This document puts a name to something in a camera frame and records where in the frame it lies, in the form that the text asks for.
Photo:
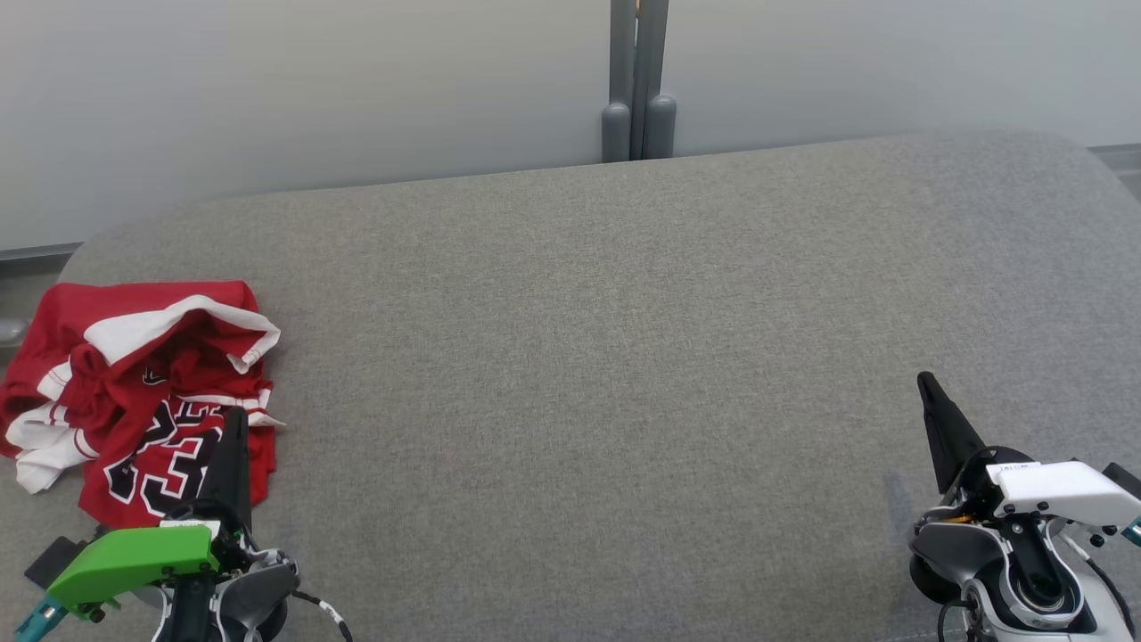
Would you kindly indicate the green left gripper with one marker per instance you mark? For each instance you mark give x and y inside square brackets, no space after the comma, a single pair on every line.
[125,557]

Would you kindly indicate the grey skirting rail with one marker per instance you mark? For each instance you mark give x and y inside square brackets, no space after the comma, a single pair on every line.
[1119,156]
[40,255]

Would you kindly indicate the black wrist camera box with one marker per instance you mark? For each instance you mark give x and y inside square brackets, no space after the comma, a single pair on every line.
[49,560]
[1127,480]

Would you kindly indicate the red jersey number 23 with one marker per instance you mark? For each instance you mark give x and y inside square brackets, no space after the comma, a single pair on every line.
[134,301]

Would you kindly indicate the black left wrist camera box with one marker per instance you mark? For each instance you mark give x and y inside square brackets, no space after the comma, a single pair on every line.
[49,560]

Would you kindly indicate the grey partition post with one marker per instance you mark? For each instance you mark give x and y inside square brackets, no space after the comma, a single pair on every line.
[622,53]

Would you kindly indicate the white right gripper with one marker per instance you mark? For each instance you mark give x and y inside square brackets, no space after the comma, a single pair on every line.
[1061,489]

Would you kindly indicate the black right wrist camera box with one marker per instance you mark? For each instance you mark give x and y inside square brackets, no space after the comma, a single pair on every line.
[1127,480]

